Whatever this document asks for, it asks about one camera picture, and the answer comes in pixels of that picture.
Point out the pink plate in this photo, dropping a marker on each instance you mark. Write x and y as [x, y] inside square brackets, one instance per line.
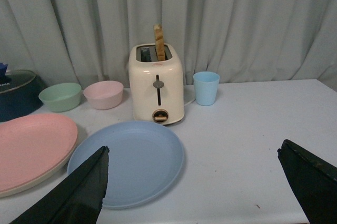
[40, 125]

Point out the blue plate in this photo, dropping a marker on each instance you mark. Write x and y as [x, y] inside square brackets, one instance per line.
[145, 159]

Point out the grey curtain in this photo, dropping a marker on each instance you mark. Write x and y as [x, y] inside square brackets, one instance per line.
[86, 41]

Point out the dark blue saucepan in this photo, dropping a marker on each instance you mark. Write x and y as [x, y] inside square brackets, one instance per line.
[22, 101]

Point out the green bowl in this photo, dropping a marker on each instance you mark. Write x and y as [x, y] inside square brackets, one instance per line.
[61, 97]

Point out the toast slice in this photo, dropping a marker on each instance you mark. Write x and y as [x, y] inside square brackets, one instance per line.
[159, 42]

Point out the glass pot lid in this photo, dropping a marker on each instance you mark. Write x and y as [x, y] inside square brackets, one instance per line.
[14, 79]

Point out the cream toaster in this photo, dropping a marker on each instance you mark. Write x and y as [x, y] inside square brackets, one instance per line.
[157, 87]

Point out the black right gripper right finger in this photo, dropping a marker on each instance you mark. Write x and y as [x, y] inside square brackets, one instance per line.
[312, 180]

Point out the pink bowl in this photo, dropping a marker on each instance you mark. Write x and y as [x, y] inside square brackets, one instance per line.
[104, 95]

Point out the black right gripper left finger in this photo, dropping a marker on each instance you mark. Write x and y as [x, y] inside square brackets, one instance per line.
[78, 198]

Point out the beige plate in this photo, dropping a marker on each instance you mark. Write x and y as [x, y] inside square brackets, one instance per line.
[27, 162]

